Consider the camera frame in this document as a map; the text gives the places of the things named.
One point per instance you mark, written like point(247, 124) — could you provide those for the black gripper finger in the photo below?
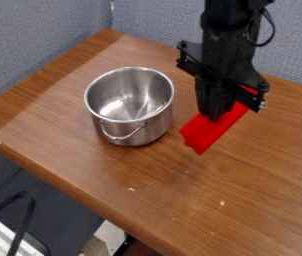
point(251, 99)
point(215, 97)

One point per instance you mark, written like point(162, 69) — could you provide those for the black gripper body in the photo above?
point(222, 58)

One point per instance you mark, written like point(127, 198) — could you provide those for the red block object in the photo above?
point(200, 132)

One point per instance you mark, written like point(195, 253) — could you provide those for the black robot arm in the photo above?
point(235, 17)

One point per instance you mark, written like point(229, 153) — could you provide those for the silver metal pot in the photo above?
point(130, 103)

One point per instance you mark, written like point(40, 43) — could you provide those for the white box under table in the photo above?
point(29, 246)

